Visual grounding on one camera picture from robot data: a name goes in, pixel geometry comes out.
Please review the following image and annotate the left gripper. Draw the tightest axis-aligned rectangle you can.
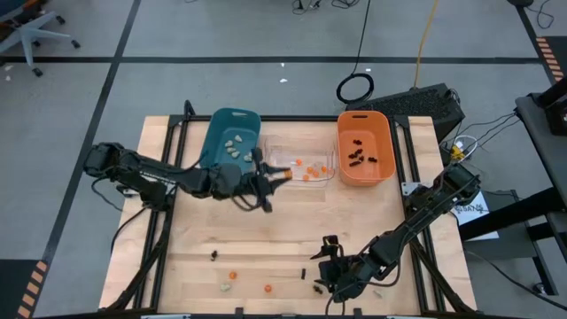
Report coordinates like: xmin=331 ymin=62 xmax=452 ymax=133
xmin=238 ymin=148 xmax=291 ymax=214

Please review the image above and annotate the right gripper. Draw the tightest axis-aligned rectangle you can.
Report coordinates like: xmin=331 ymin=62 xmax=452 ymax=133
xmin=309 ymin=236 xmax=376 ymax=304

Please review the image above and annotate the clear plastic bin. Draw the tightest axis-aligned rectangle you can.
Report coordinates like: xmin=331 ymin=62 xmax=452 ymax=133
xmin=261 ymin=135 xmax=337 ymax=188

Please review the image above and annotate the teal plastic bin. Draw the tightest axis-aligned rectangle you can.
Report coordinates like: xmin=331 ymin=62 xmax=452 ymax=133
xmin=198 ymin=106 xmax=262 ymax=176

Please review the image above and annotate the orange plastic bin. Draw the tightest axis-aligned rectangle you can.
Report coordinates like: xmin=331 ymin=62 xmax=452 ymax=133
xmin=337 ymin=110 xmax=397 ymax=188

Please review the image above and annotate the black computer tower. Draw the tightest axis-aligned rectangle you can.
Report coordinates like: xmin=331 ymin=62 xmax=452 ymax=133
xmin=345 ymin=82 xmax=466 ymax=143

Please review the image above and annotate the white paper sheet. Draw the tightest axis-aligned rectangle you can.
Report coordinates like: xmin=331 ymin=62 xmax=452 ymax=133
xmin=450 ymin=190 xmax=501 ymax=243

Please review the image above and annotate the black side table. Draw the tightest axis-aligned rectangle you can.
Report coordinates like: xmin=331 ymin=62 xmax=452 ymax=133
xmin=458 ymin=90 xmax=567 ymax=311

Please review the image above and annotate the black hazard-striped floor mat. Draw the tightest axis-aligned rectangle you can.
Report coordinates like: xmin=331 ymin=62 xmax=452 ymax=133
xmin=0 ymin=259 xmax=49 ymax=319
xmin=534 ymin=35 xmax=567 ymax=85

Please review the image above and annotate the blue office chair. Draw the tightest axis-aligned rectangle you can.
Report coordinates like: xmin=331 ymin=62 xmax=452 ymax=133
xmin=0 ymin=0 xmax=82 ymax=77

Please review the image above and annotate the black coiled floor cable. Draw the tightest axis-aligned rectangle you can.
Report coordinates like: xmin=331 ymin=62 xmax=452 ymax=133
xmin=335 ymin=0 xmax=376 ymax=105

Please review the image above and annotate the black cable bundle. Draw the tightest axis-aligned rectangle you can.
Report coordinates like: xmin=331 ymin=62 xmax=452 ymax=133
xmin=290 ymin=0 xmax=362 ymax=11

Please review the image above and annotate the yellow floor cable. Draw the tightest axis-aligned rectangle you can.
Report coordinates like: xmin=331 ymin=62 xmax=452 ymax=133
xmin=412 ymin=0 xmax=440 ymax=89

